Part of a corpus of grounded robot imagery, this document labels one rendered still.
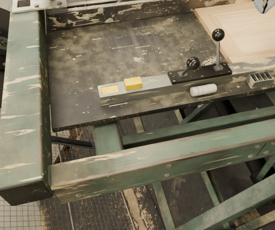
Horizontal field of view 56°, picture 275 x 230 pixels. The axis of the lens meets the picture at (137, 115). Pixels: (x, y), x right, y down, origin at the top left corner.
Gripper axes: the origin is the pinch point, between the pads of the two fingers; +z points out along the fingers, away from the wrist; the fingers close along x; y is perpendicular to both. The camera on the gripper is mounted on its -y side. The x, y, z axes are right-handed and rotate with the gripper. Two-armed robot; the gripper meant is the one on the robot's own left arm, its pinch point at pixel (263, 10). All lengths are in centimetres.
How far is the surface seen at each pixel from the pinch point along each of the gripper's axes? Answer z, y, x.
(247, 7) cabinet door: 25.4, 38.5, 0.1
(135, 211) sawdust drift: 256, 0, 102
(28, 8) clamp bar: -5, 6, 76
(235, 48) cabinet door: 21.2, 9.0, 6.0
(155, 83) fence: 10.9, -15.4, 29.7
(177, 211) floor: 219, -2, 48
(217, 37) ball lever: 5.6, -2.6, 11.8
